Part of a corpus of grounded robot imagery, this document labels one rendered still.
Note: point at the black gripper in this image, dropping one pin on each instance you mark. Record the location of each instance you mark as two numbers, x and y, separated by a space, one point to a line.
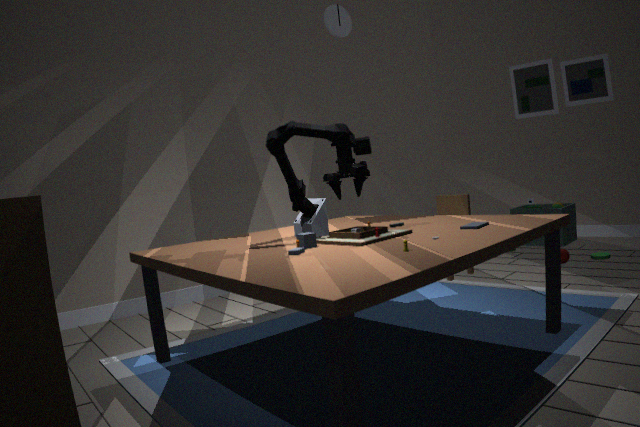
334 178

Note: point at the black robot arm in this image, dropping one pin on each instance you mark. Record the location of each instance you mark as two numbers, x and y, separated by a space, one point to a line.
338 133

